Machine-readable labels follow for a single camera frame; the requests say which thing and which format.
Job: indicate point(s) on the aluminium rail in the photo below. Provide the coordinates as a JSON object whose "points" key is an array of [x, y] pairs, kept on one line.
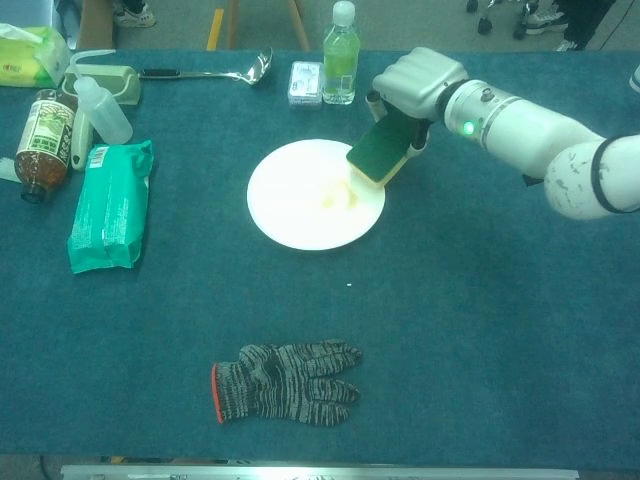
{"points": [[300, 471]]}

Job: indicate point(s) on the green yellow sponge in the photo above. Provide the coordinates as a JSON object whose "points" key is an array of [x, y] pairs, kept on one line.
{"points": [[380, 145]]}

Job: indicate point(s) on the yellow strip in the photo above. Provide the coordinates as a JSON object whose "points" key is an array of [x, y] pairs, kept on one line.
{"points": [[215, 30]]}

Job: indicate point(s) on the white rounded object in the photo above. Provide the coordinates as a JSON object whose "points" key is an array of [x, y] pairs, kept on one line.
{"points": [[635, 80]]}

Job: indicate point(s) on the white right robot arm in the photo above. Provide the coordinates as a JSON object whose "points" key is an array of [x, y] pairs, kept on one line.
{"points": [[525, 130]]}

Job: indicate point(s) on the green drink bottle white cap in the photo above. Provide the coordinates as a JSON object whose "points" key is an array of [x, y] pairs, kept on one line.
{"points": [[340, 65]]}

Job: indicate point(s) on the pale green plastic holder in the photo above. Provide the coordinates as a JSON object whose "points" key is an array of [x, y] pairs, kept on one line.
{"points": [[120, 82]]}

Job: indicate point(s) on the straight wooden leg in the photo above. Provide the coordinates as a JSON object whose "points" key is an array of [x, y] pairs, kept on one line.
{"points": [[232, 25]]}

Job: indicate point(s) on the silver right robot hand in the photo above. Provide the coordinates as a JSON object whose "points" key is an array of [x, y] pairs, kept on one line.
{"points": [[420, 80]]}

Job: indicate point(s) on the white round plate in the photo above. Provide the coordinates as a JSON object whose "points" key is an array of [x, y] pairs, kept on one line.
{"points": [[285, 210]]}

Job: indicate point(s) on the person in dark trousers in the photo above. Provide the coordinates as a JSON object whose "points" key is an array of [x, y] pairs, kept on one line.
{"points": [[585, 20]]}

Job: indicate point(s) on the white squeeze wash bottle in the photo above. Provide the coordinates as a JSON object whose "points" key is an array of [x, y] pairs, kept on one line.
{"points": [[102, 110]]}

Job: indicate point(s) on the brown cardboard box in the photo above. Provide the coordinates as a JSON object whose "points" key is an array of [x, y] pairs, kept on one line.
{"points": [[97, 25]]}

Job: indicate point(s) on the teal table cloth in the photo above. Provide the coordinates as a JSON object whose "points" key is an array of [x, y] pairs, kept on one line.
{"points": [[450, 350]]}

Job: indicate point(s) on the clear small plastic box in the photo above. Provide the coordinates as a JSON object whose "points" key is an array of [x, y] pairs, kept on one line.
{"points": [[305, 85]]}

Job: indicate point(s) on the chrome wheeled stool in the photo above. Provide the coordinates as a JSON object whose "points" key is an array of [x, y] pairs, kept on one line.
{"points": [[484, 25]]}

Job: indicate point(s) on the green wet wipes pack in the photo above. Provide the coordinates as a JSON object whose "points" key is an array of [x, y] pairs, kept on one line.
{"points": [[110, 210]]}

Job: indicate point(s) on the slanted wooden leg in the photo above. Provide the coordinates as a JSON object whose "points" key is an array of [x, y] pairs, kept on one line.
{"points": [[300, 30]]}

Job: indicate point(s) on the yellow green tissue pack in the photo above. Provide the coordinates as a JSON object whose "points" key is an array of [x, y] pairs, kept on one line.
{"points": [[30, 60]]}

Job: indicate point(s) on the white paper scrap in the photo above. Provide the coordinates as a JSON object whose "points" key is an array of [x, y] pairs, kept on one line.
{"points": [[7, 170]]}

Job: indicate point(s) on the brown sauce bottle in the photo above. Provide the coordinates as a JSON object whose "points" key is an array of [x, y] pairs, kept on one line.
{"points": [[45, 150]]}

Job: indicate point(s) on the white black sneaker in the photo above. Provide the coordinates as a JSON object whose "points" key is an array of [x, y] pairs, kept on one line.
{"points": [[137, 15]]}

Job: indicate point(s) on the grey black knit glove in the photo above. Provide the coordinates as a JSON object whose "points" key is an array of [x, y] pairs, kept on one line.
{"points": [[280, 385]]}

